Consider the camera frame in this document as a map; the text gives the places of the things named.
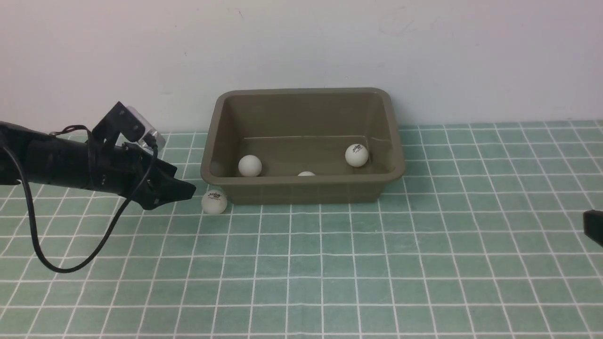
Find black left camera cable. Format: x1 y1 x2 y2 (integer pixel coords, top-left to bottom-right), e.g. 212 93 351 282
0 125 159 274

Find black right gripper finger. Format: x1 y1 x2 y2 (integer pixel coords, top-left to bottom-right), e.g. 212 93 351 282
582 210 603 247

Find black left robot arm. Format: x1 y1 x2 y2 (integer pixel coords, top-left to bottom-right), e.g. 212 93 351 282
1 122 196 210

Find white ball with logo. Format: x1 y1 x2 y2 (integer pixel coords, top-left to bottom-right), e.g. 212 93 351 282
202 190 228 215

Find brown plastic bin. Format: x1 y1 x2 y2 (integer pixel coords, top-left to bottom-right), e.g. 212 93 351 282
200 87 406 205

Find green checkered tablecloth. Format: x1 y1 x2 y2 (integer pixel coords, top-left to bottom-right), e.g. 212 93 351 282
0 121 603 339

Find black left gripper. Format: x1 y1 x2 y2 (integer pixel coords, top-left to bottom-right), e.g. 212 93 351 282
88 144 196 210

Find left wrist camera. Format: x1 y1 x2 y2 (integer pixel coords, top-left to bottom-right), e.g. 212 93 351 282
92 101 166 150

